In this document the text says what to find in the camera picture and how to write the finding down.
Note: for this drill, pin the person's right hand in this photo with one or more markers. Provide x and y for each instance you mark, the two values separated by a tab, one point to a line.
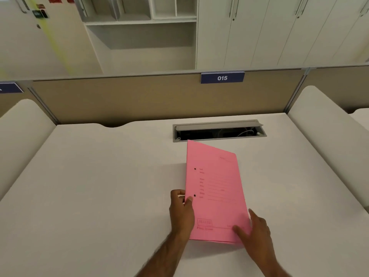
258	239

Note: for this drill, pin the person's left hand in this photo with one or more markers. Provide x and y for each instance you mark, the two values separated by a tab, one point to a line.
181	216

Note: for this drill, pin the person's left thumb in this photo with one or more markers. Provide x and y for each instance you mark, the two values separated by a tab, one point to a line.
188	202

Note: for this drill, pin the person's right thumb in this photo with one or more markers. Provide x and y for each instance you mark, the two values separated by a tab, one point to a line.
239	233

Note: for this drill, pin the pink paper file folder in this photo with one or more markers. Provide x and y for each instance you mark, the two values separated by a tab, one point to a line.
216	181

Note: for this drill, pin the person's left forearm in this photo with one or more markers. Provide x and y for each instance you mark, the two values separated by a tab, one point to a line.
161	256

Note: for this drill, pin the person's right forearm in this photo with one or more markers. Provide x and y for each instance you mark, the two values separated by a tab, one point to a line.
272	269

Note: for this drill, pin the beige desk partition panel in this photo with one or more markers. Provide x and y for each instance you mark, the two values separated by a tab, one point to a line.
144	98
17	103
340	83

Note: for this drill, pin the white rounded side divider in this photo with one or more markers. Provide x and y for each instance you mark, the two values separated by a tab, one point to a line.
360	115
328	141
20	135

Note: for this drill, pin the blue desk number sign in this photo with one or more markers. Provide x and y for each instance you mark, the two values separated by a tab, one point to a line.
222	78
10	88

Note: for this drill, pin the white open shelf unit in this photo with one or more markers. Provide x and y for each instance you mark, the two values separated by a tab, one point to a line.
138	34

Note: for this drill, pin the white door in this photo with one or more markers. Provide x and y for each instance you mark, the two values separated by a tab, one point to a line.
26	46

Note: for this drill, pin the green and black door sign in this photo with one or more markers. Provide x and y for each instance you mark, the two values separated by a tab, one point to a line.
39	13

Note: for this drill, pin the white cabinet wall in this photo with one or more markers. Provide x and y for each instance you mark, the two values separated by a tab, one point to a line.
274	34

